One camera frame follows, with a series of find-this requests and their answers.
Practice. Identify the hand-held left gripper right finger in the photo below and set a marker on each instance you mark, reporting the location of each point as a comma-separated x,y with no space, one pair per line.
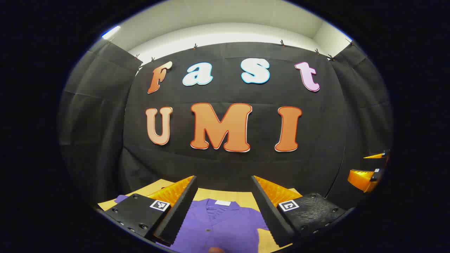
270,218

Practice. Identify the ceiling light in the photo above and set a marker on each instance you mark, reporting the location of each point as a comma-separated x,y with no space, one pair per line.
111,32

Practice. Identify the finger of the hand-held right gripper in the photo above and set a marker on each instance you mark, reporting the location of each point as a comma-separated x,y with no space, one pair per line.
360,179
378,155

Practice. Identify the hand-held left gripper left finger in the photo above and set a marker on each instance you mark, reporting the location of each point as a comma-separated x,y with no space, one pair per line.
179,214

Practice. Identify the purple shirt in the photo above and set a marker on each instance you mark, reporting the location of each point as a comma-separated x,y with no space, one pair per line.
225,228

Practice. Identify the black backdrop cloth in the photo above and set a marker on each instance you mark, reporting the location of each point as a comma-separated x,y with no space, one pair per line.
246,165

